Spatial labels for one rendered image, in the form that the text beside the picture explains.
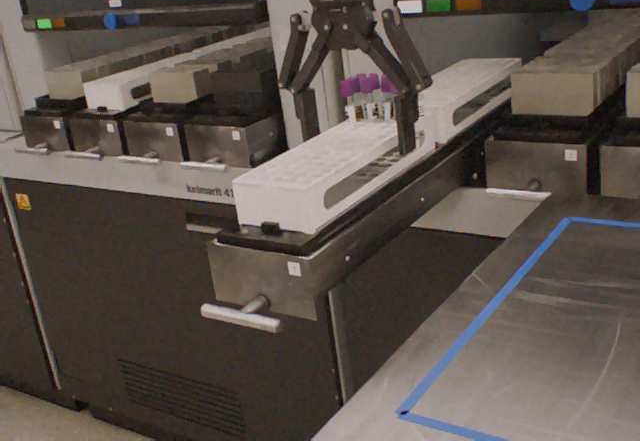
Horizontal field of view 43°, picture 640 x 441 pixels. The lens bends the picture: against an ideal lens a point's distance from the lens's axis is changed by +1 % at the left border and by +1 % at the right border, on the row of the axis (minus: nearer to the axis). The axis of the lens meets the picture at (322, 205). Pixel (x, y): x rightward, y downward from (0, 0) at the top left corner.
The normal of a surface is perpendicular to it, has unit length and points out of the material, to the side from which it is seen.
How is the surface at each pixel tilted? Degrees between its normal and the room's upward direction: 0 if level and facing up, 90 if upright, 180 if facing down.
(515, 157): 90
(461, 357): 0
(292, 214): 90
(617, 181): 90
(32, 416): 0
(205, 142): 90
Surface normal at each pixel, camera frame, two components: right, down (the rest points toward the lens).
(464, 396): -0.12, -0.93
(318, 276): 0.83, 0.10
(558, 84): -0.54, 0.36
